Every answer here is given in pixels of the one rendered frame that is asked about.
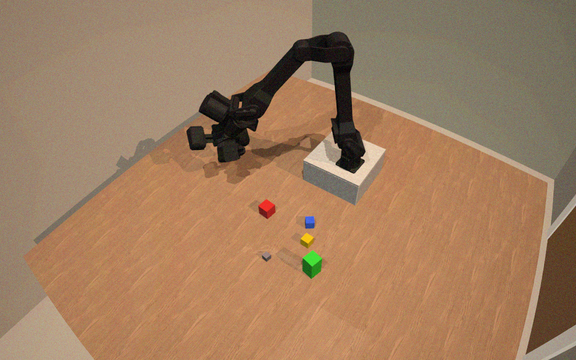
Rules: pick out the red block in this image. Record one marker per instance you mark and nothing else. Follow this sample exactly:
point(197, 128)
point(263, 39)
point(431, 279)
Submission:
point(266, 209)

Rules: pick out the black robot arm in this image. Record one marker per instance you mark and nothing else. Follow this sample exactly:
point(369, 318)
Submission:
point(334, 48)

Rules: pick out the blue block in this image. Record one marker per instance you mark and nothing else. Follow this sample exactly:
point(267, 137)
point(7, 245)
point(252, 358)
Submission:
point(310, 222)

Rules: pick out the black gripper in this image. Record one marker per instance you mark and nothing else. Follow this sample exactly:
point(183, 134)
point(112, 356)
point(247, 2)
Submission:
point(197, 139)

